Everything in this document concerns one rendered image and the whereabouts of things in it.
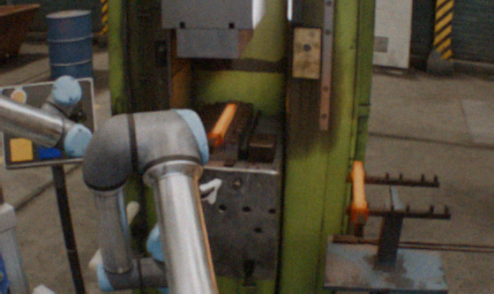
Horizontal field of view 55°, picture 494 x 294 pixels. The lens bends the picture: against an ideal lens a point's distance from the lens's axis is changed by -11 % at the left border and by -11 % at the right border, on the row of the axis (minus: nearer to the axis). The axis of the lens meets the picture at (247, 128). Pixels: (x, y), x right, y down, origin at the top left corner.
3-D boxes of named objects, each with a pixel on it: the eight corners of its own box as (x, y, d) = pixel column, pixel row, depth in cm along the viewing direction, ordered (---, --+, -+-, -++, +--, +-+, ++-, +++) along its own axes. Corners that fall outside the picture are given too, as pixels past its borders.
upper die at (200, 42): (237, 58, 165) (237, 29, 162) (176, 56, 168) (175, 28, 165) (253, 35, 205) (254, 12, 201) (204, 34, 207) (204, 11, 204)
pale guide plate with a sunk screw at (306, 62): (318, 79, 176) (320, 30, 170) (292, 77, 177) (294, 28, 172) (318, 77, 178) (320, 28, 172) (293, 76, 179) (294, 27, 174)
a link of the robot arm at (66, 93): (43, 95, 122) (62, 68, 125) (48, 105, 133) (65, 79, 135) (68, 111, 123) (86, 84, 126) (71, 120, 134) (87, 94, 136)
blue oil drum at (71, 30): (78, 91, 589) (73, 17, 559) (41, 87, 606) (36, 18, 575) (103, 78, 642) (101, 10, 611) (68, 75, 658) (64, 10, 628)
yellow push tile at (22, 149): (32, 159, 161) (30, 137, 162) (11, 161, 158) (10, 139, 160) (33, 160, 162) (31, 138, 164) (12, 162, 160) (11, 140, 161)
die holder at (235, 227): (273, 281, 186) (279, 171, 170) (174, 271, 191) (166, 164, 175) (285, 209, 238) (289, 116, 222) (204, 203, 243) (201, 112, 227)
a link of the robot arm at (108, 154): (71, 140, 90) (101, 305, 117) (130, 135, 92) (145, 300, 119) (71, 108, 99) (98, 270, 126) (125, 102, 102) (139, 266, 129)
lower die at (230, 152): (237, 162, 178) (237, 138, 175) (180, 158, 180) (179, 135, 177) (252, 121, 217) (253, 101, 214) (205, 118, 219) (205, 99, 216)
